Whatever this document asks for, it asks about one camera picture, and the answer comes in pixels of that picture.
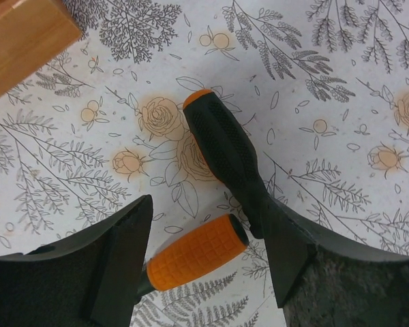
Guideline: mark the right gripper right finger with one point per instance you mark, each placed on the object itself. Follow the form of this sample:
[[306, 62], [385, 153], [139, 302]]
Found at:
[[321, 278]]

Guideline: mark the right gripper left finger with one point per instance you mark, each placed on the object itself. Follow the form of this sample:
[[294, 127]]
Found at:
[[93, 277]]

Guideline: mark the orange compartment tray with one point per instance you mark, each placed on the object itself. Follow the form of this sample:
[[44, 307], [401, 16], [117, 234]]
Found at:
[[32, 33]]

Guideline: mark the orange handled screwdriver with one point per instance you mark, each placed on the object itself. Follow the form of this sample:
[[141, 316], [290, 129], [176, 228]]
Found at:
[[194, 255]]

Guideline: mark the black handled screwdriver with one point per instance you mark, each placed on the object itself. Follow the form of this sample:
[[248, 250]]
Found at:
[[228, 152]]

